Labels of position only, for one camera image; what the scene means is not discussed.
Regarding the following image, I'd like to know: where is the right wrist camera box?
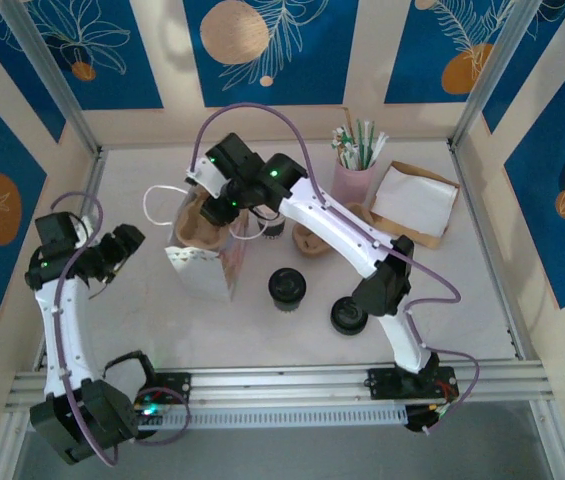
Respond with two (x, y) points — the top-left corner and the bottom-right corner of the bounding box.
(185, 158), (224, 197)

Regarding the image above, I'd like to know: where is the pink straw holder cup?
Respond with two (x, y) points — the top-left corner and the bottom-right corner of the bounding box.
(333, 158), (378, 202)

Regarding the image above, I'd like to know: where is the white napkin stack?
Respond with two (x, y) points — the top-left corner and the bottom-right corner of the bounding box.
(375, 165), (459, 236)

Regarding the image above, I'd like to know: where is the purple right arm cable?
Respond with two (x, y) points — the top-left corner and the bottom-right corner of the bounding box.
(189, 103), (483, 436)

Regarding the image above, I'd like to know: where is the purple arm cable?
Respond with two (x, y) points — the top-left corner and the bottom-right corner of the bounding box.
(189, 103), (483, 436)
(51, 191), (192, 467)

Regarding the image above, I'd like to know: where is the aluminium frame leg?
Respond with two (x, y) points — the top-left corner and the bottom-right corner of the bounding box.
(0, 412), (31, 480)
(526, 399), (565, 480)

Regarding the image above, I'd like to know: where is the green white wrapped straw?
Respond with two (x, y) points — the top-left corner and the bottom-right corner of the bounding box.
(364, 119), (377, 169)
(355, 117), (366, 169)
(330, 127), (356, 169)

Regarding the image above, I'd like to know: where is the white paper carry bag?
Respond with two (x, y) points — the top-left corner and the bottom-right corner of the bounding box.
(143, 183), (252, 305)

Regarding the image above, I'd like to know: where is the aluminium base frame rail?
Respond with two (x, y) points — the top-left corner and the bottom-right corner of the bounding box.
(4, 358), (558, 416)

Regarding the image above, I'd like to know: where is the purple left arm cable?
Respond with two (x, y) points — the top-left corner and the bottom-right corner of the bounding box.
(51, 191), (192, 467)

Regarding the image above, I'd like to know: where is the wooden stirrer stick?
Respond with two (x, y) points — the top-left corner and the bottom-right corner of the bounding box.
(342, 105), (359, 151)

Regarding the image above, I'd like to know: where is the aluminium frame post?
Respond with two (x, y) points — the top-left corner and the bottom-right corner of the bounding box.
(0, 0), (108, 157)
(445, 0), (548, 152)

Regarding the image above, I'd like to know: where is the grey slotted cable duct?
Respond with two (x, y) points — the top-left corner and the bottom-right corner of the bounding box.
(136, 405), (409, 432)

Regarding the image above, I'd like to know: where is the stack of paper cups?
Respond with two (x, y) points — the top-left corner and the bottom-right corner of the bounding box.
(255, 207), (287, 242)

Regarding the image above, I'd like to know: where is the brown pulp cup carrier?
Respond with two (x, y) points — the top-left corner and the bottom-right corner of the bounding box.
(175, 196), (227, 251)
(291, 201), (379, 260)

